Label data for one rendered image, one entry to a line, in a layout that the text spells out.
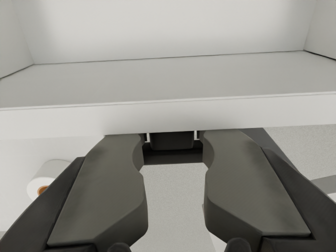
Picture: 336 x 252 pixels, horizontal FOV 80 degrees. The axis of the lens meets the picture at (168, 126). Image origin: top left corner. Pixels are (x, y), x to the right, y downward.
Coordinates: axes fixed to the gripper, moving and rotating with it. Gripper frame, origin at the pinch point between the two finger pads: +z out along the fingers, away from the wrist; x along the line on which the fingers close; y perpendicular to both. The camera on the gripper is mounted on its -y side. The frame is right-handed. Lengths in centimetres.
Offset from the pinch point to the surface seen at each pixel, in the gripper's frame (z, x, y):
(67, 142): 14.4, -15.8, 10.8
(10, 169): 14.4, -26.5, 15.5
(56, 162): 13.6, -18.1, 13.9
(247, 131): 45, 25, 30
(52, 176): 10.8, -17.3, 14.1
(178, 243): 91, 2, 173
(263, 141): 38, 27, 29
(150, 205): 91, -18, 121
